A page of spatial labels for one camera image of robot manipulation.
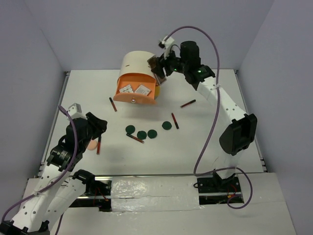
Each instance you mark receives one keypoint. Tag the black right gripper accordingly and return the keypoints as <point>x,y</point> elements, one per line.
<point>159,70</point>

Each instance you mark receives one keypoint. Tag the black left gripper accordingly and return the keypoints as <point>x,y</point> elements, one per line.
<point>99,125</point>

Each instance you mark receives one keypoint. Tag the brown eyeshadow palette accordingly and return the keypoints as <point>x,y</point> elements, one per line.
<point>157,69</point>

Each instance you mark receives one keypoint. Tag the red lip gloss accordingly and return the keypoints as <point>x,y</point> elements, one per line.
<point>135,138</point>
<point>113,104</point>
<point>98,145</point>
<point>175,121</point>
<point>188,103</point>

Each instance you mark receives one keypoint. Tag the yellow drawer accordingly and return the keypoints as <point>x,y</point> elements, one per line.
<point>157,91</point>

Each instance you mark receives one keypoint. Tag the pink square compact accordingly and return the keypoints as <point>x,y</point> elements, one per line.
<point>143,90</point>

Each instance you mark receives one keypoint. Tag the orange top drawer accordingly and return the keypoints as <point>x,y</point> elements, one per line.
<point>136,88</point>

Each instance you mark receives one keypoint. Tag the white pan makeup palette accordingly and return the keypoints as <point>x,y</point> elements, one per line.
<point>126,89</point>

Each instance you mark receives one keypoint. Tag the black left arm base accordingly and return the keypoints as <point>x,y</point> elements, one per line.
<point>96,194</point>

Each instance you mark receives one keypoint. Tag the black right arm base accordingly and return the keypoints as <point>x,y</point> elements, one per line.
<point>219,186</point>

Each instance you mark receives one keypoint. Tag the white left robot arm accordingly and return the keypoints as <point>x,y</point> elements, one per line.
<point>58,186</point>

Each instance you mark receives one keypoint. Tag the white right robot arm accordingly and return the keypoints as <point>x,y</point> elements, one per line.
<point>238,126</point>

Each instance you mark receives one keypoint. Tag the peach round makeup puff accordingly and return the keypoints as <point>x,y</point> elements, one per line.
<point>92,145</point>

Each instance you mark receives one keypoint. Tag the cream round drawer cabinet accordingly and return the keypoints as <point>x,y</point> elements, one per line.
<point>136,62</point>

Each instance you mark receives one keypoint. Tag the green round pad leftmost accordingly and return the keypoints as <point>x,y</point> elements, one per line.
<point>130,129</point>

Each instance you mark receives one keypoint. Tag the red lip gloss by pads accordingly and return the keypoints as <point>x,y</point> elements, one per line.
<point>135,138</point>

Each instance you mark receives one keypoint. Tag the green round pad folded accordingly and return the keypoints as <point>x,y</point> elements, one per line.
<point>142,135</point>

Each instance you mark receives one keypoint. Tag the green round pad rightmost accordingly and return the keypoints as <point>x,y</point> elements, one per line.
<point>166,125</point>

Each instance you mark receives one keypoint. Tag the clear plastic sheet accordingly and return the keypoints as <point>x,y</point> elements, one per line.
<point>154,194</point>

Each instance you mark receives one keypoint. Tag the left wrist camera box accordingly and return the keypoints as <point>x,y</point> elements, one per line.
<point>75,111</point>

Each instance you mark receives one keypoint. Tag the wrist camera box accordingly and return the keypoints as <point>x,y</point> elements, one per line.
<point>166,43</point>
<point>75,111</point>

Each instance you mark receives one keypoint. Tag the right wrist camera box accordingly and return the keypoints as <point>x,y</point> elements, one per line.
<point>166,43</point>

